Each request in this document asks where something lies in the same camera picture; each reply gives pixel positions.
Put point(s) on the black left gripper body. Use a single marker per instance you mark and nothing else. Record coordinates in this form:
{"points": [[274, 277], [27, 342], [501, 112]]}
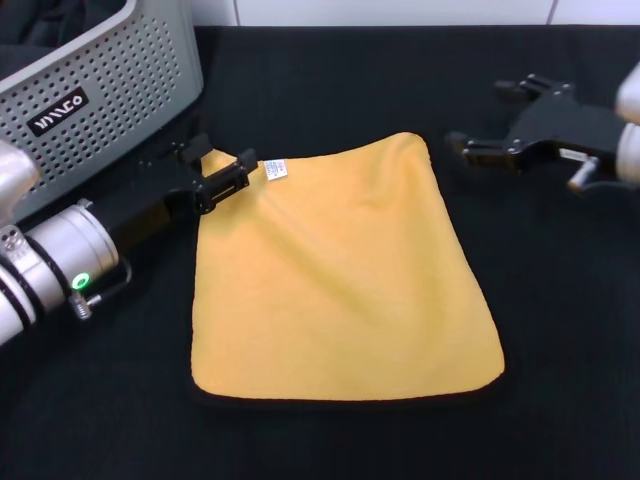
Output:
{"points": [[145, 210]]}

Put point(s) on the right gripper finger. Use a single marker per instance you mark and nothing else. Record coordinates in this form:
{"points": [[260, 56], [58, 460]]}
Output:
{"points": [[480, 147], [532, 87]]}

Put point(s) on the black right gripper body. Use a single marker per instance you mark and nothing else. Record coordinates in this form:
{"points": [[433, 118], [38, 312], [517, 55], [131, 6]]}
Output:
{"points": [[565, 132]]}

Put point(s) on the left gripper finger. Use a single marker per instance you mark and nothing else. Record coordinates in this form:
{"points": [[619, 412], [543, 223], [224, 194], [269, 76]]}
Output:
{"points": [[197, 145], [227, 182]]}

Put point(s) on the yellow towel black edge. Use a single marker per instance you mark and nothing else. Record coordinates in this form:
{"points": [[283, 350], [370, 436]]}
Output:
{"points": [[340, 280]]}

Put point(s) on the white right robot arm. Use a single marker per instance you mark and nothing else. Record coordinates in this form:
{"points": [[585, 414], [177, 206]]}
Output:
{"points": [[631, 130]]}

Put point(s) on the grey perforated storage box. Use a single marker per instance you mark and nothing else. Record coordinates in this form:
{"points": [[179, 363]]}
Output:
{"points": [[115, 85]]}

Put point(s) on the black tablecloth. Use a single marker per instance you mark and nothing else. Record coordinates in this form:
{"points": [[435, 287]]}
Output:
{"points": [[350, 440]]}

